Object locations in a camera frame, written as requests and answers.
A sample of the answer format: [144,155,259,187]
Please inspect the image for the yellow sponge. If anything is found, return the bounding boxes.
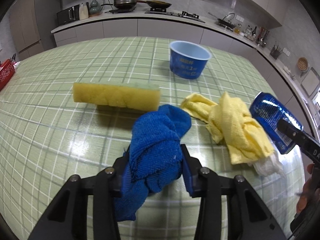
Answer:
[73,83,161,112]

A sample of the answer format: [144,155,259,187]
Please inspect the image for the gas stove top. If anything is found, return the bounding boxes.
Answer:
[145,8,204,23]

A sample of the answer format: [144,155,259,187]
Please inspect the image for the blue crushed soda can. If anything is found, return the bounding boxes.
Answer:
[249,92,304,154]

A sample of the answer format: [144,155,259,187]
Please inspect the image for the blue microfiber cloth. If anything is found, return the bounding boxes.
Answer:
[114,105,191,222]

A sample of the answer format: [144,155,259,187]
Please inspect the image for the lidded black wok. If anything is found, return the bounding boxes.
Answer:
[113,0,137,9]

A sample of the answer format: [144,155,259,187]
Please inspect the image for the white paper towel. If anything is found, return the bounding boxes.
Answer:
[249,151,285,177]

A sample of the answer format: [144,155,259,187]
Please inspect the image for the black frying pan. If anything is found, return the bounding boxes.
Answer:
[137,0,171,9]

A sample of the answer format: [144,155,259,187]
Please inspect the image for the green gourd vase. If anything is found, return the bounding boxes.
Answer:
[89,0,101,15]

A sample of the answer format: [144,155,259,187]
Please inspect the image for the blue paper cup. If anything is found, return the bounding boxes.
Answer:
[169,41,212,80]

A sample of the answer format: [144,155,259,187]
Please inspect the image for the person's right hand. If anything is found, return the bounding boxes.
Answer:
[296,164,319,214]

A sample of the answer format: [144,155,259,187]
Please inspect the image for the white cutting board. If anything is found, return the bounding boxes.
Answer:
[301,68,320,97]

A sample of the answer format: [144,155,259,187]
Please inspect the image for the black microwave oven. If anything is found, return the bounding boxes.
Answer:
[56,4,80,26]

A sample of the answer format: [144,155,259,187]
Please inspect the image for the white plastic jug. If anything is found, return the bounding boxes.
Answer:
[79,3,89,20]

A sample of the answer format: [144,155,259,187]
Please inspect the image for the red tissue box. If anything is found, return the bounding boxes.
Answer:
[0,59,15,90]

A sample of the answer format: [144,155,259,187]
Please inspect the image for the yellow cloth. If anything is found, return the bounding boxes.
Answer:
[180,92,274,165]

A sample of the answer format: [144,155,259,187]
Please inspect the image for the round woven trivet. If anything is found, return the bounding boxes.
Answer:
[297,57,309,72]

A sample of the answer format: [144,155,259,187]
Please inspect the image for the beige refrigerator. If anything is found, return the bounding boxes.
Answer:
[9,0,44,60]

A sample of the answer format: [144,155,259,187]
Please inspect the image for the utensil holder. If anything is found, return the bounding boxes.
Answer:
[270,45,283,60]

